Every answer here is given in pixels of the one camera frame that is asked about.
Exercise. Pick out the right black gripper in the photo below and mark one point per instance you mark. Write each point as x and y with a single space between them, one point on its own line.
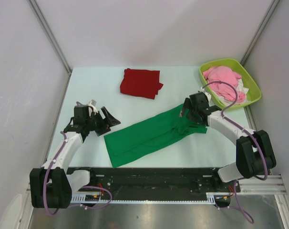
188 104

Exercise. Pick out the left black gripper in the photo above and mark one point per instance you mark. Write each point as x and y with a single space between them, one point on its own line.
106 123

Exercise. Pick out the green t-shirt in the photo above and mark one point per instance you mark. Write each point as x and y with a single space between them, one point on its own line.
138 140

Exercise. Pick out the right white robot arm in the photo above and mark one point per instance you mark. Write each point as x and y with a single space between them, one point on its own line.
254 152

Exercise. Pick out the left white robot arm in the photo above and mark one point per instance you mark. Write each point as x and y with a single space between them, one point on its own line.
51 186

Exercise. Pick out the pink t-shirt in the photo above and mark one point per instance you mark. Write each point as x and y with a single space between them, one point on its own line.
225 79

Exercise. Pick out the white t-shirt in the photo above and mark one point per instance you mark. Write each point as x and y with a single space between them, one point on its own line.
242 95

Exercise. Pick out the folded red t-shirt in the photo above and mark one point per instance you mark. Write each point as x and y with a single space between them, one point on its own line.
141 83

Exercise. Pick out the lime green plastic basket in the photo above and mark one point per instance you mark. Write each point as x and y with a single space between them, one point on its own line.
254 93

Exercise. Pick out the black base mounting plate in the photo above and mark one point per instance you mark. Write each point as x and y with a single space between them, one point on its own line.
157 183

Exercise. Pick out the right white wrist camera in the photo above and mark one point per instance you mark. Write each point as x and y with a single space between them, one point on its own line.
208 95

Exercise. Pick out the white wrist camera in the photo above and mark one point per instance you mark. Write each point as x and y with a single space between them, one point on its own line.
208 95
92 107

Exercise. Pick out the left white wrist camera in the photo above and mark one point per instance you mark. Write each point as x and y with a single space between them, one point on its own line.
92 107

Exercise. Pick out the slotted cable duct rail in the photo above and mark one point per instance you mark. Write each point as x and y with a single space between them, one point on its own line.
89 199

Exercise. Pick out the aluminium frame rail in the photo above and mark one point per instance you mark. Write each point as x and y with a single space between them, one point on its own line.
259 205

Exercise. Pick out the right aluminium corner post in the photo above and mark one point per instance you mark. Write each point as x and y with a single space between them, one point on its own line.
260 30

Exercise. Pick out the aluminium corner post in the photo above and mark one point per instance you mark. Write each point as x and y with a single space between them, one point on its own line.
260 30
49 34

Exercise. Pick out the left aluminium corner post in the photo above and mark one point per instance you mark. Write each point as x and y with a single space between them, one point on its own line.
49 34

